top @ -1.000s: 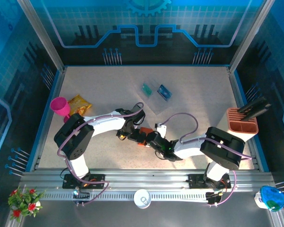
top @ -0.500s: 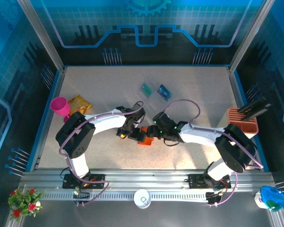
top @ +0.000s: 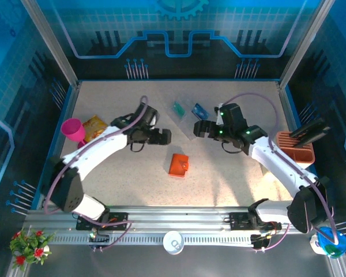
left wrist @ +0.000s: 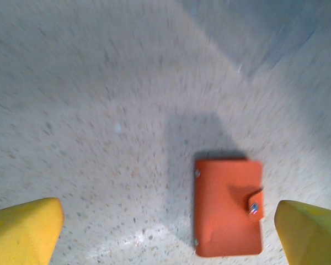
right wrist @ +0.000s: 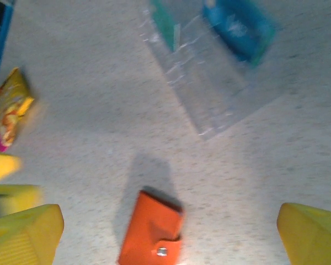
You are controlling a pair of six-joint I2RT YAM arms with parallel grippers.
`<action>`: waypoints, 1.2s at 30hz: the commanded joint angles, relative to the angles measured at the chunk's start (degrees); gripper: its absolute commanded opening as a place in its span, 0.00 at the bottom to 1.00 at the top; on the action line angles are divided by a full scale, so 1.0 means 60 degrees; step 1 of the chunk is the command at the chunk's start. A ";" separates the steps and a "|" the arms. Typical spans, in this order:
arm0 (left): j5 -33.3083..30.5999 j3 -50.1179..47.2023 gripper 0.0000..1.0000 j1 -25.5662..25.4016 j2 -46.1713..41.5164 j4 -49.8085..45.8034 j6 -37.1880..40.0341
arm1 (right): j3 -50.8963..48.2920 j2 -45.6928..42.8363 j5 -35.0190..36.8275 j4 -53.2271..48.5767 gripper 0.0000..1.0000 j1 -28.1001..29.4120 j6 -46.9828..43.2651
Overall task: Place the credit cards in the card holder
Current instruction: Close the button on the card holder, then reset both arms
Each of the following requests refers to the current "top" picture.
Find aluminium frame post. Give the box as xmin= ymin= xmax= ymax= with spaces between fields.
xmin=20 ymin=0 xmax=81 ymax=89
xmin=279 ymin=0 xmax=335 ymax=89

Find orange cream knife block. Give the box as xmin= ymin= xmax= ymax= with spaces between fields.
xmin=269 ymin=131 xmax=316 ymax=179

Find pink plastic goblet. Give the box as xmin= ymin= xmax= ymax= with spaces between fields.
xmin=61 ymin=118 xmax=88 ymax=149

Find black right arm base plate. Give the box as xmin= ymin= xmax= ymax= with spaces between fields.
xmin=229 ymin=212 xmax=283 ymax=231

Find black handled knife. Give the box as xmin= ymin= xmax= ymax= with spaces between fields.
xmin=295 ymin=125 xmax=331 ymax=148
xmin=289 ymin=117 xmax=326 ymax=137

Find potted plant red flowers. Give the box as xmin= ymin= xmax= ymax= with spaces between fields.
xmin=9 ymin=227 xmax=57 ymax=272

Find aluminium mounting rail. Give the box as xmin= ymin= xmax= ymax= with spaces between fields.
xmin=22 ymin=206 xmax=335 ymax=246

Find slotted grey cable duct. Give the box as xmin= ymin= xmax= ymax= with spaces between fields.
xmin=50 ymin=235 xmax=256 ymax=246

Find yellow snack bag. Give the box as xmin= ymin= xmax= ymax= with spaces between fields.
xmin=82 ymin=115 xmax=109 ymax=143

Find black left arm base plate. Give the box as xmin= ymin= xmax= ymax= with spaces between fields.
xmin=76 ymin=212 xmax=130 ymax=231

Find white paper cup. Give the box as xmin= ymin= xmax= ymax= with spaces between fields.
xmin=163 ymin=230 xmax=185 ymax=255

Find clear acrylic card stand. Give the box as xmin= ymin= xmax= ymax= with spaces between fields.
xmin=170 ymin=96 xmax=211 ymax=142

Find green credit card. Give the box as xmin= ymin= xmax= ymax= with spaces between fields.
xmin=174 ymin=100 xmax=188 ymax=119

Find orange card holder wallet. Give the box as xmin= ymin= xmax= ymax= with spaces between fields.
xmin=168 ymin=153 xmax=190 ymax=178

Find blue credit card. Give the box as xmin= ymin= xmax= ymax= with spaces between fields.
xmin=191 ymin=103 xmax=210 ymax=120

